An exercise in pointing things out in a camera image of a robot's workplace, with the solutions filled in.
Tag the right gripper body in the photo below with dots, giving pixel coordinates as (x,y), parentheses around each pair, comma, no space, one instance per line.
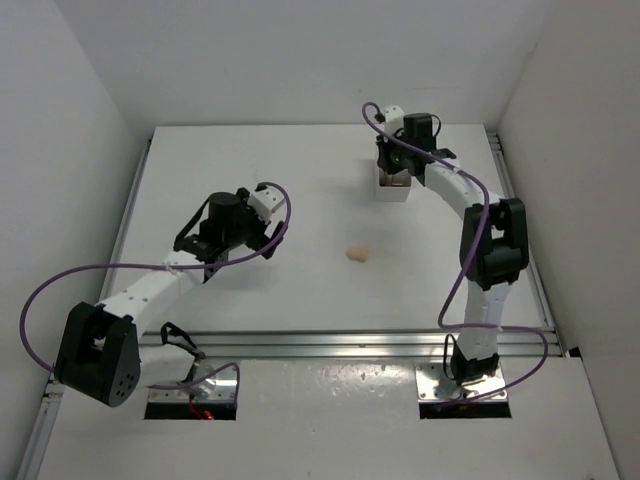
(394,154)

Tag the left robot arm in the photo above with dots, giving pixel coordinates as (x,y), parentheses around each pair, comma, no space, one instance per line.
(100,354)

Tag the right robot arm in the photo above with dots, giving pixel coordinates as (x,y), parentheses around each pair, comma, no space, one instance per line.
(494,241)

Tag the white divided organizer box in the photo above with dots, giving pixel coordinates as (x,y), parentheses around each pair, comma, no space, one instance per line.
(393,194)

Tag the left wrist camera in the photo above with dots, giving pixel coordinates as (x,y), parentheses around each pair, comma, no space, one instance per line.
(265,201)

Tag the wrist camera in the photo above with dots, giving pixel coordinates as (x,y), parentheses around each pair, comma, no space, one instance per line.
(393,119)
(265,201)

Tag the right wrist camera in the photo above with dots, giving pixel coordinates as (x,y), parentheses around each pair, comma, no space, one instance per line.
(393,119)

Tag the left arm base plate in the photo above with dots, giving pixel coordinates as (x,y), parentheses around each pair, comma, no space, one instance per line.
(220,385)

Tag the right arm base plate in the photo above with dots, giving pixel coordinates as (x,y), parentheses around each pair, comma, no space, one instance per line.
(434,387)

